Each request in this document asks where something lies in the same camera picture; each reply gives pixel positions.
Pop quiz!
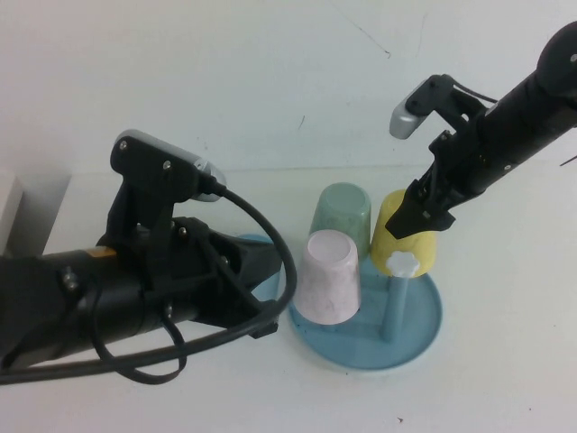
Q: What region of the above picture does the thin black right camera cable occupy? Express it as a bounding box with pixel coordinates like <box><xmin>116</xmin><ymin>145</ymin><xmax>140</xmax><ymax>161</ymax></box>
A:
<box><xmin>450</xmin><ymin>79</ymin><xmax>497</xmax><ymax>106</ymax></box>

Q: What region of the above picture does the white furniture panel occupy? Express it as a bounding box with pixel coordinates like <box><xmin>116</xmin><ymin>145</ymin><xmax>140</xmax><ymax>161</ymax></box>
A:
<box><xmin>0</xmin><ymin>176</ymin><xmax>24</xmax><ymax>253</ymax></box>

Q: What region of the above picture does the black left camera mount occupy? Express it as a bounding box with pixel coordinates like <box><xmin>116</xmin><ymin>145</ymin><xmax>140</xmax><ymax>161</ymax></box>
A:
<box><xmin>105</xmin><ymin>139</ymin><xmax>202</xmax><ymax>290</ymax></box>

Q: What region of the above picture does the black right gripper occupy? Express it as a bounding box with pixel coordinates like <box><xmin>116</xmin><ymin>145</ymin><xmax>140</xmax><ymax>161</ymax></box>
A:
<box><xmin>386</xmin><ymin>115</ymin><xmax>510</xmax><ymax>243</ymax></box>

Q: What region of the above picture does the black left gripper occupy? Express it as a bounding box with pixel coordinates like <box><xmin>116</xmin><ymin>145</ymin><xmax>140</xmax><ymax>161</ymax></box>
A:
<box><xmin>146</xmin><ymin>216</ymin><xmax>280</xmax><ymax>341</ymax></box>

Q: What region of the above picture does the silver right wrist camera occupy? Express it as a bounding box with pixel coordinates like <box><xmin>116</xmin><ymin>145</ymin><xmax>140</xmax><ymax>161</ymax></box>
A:
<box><xmin>389</xmin><ymin>74</ymin><xmax>452</xmax><ymax>140</ymax></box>

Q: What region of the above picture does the thick black left camera cable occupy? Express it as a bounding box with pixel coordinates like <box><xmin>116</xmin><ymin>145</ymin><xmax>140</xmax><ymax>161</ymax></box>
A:
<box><xmin>0</xmin><ymin>173</ymin><xmax>301</xmax><ymax>384</ymax></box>

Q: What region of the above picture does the white marbled plastic cup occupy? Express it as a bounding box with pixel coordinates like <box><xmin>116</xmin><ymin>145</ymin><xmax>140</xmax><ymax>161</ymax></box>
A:
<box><xmin>293</xmin><ymin>229</ymin><xmax>362</xmax><ymax>326</ymax></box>

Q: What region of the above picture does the yellow plastic cup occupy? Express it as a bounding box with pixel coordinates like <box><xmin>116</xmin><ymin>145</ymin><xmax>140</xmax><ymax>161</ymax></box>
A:
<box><xmin>370</xmin><ymin>189</ymin><xmax>439</xmax><ymax>280</ymax></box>

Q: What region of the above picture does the thin black wire loop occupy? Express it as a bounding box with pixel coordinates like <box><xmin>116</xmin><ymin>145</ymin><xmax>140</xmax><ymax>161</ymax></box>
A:
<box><xmin>92</xmin><ymin>279</ymin><xmax>190</xmax><ymax>385</ymax></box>

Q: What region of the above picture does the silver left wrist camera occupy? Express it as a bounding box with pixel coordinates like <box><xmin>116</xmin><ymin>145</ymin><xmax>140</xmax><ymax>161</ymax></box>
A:
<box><xmin>117</xmin><ymin>129</ymin><xmax>226</xmax><ymax>203</ymax></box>

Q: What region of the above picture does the light blue plastic cup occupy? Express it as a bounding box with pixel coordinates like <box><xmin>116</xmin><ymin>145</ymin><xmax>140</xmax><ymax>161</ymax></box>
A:
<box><xmin>236</xmin><ymin>233</ymin><xmax>284</xmax><ymax>304</ymax></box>

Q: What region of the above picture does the mint green plastic cup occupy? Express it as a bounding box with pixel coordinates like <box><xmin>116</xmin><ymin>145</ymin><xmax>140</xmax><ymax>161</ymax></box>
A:
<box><xmin>309</xmin><ymin>181</ymin><xmax>373</xmax><ymax>261</ymax></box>

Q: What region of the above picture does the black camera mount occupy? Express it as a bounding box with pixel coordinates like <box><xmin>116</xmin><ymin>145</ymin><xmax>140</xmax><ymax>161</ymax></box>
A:
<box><xmin>444</xmin><ymin>83</ymin><xmax>487</xmax><ymax>136</ymax></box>
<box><xmin>105</xmin><ymin>139</ymin><xmax>202</xmax><ymax>290</ymax></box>

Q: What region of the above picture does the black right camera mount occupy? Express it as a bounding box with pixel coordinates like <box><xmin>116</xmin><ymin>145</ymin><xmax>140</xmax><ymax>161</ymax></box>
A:
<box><xmin>444</xmin><ymin>83</ymin><xmax>487</xmax><ymax>136</ymax></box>

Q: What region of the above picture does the blue cup stand with pegs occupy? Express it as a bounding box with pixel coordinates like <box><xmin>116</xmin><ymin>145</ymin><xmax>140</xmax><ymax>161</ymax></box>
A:
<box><xmin>287</xmin><ymin>250</ymin><xmax>445</xmax><ymax>373</ymax></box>

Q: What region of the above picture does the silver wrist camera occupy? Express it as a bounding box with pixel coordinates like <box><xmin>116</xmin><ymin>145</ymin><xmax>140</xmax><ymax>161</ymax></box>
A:
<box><xmin>117</xmin><ymin>129</ymin><xmax>226</xmax><ymax>203</ymax></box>
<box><xmin>389</xmin><ymin>74</ymin><xmax>452</xmax><ymax>140</ymax></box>

